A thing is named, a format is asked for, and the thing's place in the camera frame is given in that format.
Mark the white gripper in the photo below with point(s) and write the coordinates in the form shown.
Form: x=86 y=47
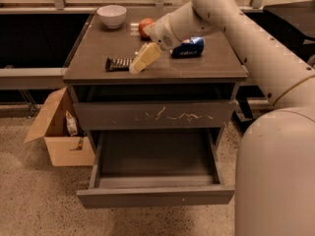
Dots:
x=161 y=30

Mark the dark rxbar chocolate wrapper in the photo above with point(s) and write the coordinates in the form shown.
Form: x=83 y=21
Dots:
x=117 y=64

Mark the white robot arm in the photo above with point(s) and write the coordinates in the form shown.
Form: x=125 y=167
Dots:
x=275 y=167

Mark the closed scratched grey drawer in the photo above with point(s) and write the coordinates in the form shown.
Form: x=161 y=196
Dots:
x=153 y=115

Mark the grey drawer cabinet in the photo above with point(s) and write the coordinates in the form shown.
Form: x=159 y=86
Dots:
x=215 y=75

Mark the open grey lower drawer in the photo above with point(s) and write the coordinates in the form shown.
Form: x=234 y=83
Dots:
x=155 y=168

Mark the red apple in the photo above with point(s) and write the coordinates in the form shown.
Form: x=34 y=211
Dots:
x=142 y=24

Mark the blue pepsi can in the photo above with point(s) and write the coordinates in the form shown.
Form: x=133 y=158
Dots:
x=192 y=47

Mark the white ceramic bowl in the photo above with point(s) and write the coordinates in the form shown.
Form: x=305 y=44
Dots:
x=112 y=16

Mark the white snack bag in box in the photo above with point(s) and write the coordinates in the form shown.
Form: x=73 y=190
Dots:
x=71 y=124

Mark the black rolling stand base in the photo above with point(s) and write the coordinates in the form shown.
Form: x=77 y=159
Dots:
x=243 y=115

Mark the open cardboard box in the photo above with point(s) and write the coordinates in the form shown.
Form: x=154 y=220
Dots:
x=50 y=125

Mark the dark side table top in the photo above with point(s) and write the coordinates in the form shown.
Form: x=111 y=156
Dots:
x=300 y=15

